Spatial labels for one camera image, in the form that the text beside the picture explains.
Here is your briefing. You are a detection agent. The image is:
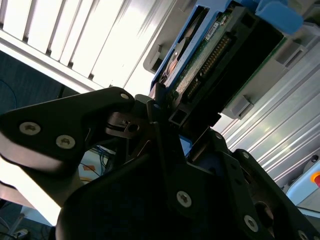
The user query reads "hard disk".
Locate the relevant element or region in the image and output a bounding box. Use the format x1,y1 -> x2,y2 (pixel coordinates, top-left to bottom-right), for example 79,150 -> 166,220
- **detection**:
149,0 -> 305,158

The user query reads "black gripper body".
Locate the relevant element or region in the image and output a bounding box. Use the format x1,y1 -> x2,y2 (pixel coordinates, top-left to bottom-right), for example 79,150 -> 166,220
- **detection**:
55,153 -> 241,240

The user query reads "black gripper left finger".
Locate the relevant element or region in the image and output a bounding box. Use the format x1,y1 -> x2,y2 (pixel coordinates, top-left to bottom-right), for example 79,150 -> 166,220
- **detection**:
0,86 -> 199,214

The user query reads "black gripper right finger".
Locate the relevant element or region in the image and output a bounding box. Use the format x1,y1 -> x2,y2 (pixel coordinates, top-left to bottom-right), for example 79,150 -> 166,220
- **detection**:
189,128 -> 314,240

